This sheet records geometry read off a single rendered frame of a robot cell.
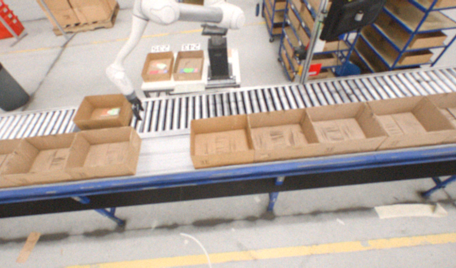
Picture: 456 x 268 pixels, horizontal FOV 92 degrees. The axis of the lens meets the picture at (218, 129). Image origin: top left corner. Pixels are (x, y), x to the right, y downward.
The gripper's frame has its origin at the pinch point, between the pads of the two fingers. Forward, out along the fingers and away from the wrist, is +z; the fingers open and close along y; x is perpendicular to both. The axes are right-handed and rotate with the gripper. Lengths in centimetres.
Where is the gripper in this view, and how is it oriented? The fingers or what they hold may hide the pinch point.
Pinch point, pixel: (140, 114)
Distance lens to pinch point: 195.4
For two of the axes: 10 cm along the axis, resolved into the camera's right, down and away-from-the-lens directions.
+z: 0.9, 6.1, 7.9
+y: -0.6, -7.9, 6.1
